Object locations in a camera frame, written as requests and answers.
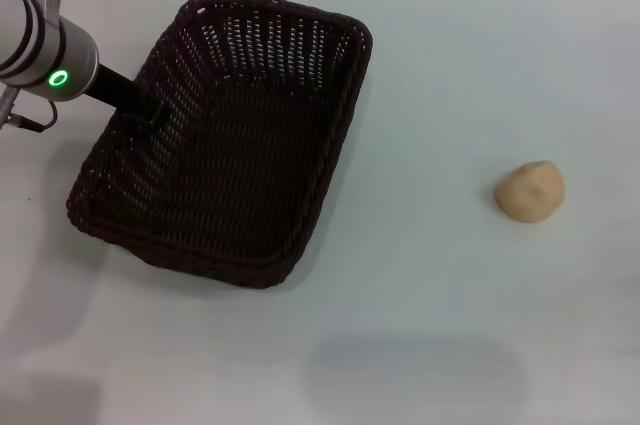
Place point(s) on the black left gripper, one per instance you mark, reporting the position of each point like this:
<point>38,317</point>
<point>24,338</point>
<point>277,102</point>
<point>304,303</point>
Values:
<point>120,91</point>

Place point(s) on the black woven plastic basket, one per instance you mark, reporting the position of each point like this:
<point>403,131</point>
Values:
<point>260,180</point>

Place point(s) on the beige round bread bun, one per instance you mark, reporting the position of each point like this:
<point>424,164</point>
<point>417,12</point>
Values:
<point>531,191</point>

